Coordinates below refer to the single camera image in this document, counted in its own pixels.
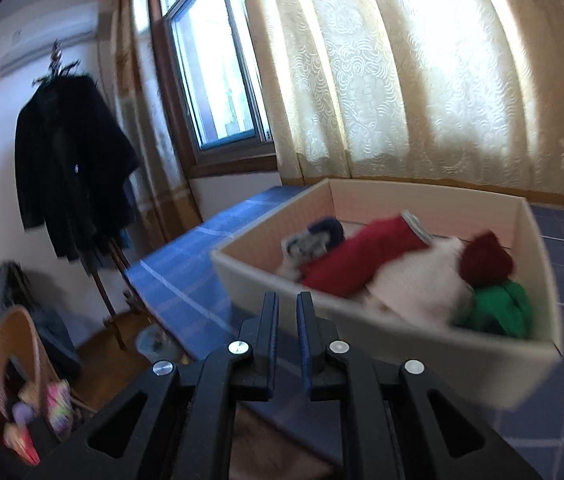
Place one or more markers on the cream patterned curtain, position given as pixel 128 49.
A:
pixel 412 85

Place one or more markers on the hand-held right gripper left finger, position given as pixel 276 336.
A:
pixel 268 330

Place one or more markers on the light blue bin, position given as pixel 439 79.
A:
pixel 154 342

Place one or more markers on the blue checked tablecloth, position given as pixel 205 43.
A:
pixel 176 290

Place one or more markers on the red underwear grey waistband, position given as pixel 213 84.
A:
pixel 362 255

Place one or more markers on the white cardboard box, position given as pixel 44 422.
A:
pixel 412 360

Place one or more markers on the dark red knitted underwear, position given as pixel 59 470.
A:
pixel 487 260

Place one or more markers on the dark blue underwear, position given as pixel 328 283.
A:
pixel 329 227

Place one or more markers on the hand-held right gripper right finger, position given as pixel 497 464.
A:
pixel 304 335

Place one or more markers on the narrow brown beige curtain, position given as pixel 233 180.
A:
pixel 134 85

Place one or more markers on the colourful cloth bundle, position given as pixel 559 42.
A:
pixel 59 405

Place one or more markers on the wooden coat rack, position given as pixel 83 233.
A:
pixel 106 290

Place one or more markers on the grey clothes pile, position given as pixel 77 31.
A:
pixel 51 340

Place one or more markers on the green underwear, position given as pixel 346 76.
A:
pixel 502 310

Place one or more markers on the black coat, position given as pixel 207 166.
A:
pixel 71 160

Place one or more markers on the white air conditioner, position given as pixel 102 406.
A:
pixel 46 35

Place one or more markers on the wooden framed window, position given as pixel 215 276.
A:
pixel 216 85

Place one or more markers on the plain white underwear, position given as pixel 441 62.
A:
pixel 422 290

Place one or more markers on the white printed underwear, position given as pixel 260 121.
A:
pixel 304 250

